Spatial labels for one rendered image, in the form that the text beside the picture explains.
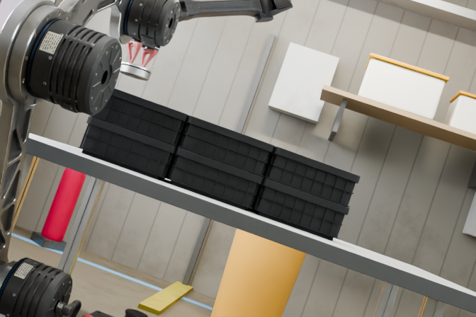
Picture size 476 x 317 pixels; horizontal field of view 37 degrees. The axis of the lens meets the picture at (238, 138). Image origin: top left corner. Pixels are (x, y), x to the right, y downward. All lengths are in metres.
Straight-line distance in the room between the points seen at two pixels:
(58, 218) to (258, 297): 1.50
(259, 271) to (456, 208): 1.67
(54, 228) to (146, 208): 0.70
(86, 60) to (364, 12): 3.92
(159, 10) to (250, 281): 2.41
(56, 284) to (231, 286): 2.47
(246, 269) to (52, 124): 2.01
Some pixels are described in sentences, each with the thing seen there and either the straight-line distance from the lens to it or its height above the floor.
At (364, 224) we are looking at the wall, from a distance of 5.03.
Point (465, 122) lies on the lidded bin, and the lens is 4.58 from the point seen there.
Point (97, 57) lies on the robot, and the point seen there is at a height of 0.91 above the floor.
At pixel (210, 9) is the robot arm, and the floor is 1.31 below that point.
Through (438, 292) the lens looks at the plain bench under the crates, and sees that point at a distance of 1.80.
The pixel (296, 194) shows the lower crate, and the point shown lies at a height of 0.80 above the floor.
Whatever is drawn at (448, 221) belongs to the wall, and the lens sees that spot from 5.12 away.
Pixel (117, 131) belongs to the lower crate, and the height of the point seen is 0.80.
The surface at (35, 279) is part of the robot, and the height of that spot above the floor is 0.39.
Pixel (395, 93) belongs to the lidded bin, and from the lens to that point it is 4.50.
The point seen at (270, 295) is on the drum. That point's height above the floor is 0.26.
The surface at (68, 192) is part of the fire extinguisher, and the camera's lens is 4.81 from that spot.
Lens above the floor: 0.74
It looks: 4 degrees up
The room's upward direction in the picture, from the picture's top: 19 degrees clockwise
